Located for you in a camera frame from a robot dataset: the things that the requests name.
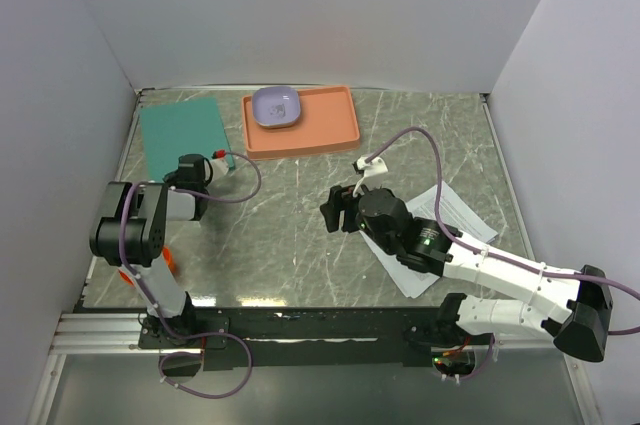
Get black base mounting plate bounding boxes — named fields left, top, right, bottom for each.
left=138, top=307, right=490, bottom=371

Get lavender square bowl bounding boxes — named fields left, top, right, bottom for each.
left=251, top=85, right=301, bottom=129

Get aluminium frame rail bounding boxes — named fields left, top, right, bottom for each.
left=49, top=313, right=142, bottom=355

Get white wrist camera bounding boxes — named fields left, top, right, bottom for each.
left=353, top=156, right=388, bottom=189
left=209, top=149, right=230, bottom=180

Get orange plastic cup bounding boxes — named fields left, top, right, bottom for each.
left=118, top=246, right=177, bottom=286

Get teal green file folder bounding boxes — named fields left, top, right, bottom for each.
left=139, top=98, right=231, bottom=181

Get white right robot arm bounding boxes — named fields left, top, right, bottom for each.
left=320, top=185, right=613, bottom=363

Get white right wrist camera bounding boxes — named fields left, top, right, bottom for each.
left=353, top=156, right=388, bottom=189

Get salmon pink tray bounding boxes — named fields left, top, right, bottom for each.
left=241, top=86, right=361, bottom=160

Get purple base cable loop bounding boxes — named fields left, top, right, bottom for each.
left=158, top=329, right=255, bottom=400

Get white printed paper sheets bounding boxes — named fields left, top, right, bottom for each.
left=360, top=182, right=498, bottom=299

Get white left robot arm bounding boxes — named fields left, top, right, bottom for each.
left=89, top=154, right=213, bottom=347

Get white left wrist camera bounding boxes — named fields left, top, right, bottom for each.
left=209, top=149, right=230, bottom=180

